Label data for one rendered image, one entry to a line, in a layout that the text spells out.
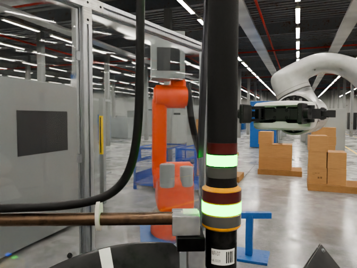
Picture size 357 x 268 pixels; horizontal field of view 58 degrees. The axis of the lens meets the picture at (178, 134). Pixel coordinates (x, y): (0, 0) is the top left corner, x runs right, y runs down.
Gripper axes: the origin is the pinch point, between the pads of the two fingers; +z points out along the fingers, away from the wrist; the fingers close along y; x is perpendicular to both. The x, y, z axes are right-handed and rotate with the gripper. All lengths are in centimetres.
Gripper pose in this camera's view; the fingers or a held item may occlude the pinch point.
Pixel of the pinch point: (270, 113)
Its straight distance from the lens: 52.9
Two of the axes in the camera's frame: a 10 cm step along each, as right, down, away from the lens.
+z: -5.4, 0.4, -8.4
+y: -8.4, -0.3, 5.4
